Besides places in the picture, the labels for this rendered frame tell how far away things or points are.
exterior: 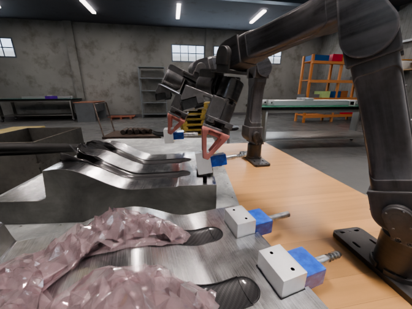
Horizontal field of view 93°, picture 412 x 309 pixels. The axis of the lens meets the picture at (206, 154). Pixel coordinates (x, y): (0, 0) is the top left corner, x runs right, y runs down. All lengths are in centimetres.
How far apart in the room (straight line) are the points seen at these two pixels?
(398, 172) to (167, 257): 35
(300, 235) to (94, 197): 46
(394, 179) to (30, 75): 1148
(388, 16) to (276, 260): 34
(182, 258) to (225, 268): 6
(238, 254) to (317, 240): 21
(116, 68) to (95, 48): 107
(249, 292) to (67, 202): 42
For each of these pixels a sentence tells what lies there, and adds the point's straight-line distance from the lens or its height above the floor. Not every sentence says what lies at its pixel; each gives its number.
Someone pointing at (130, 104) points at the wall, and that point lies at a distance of 1009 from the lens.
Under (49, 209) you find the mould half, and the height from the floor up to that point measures 84.
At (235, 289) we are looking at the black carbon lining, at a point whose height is 85.
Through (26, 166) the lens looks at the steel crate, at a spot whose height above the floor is 39.
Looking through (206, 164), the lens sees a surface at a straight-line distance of 48.
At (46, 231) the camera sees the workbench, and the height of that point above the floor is 80.
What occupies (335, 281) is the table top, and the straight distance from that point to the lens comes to 43.
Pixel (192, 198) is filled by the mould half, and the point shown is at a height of 86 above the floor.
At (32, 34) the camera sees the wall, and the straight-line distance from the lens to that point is 1147.
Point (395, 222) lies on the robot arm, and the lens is 40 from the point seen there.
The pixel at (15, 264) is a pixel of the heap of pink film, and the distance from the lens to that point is 35.
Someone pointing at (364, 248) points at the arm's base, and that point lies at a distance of 51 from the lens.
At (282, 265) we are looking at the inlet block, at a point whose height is 88.
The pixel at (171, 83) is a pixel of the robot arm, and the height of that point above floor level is 112.
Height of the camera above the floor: 109
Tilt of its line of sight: 18 degrees down
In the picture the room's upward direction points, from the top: straight up
